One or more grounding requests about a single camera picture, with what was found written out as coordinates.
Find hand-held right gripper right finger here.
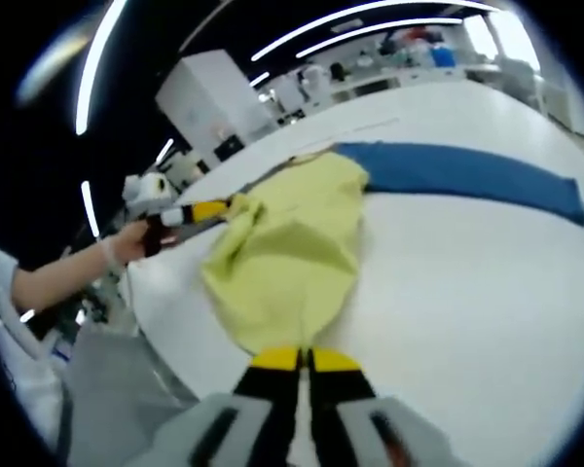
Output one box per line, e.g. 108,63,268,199
306,347,457,467

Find person's grey trousers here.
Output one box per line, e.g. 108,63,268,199
60,319,201,467

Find black cabinet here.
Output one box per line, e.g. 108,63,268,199
212,134,247,163

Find person's left hand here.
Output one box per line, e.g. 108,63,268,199
111,221,151,268

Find blue storage bin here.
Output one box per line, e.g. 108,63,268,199
429,43,459,70

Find long ceiling light strip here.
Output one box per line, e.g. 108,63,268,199
250,0,493,63
295,18,464,59
74,0,128,136

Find short ceiling light strip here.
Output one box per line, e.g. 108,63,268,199
79,180,101,240

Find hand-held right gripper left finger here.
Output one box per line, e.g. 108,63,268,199
126,345,304,467

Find white desk row with drawers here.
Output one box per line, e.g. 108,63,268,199
272,61,469,114

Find person's white printed shirt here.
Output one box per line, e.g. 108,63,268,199
0,236,65,439

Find yellow blue black garment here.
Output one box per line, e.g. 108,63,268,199
174,140,584,357

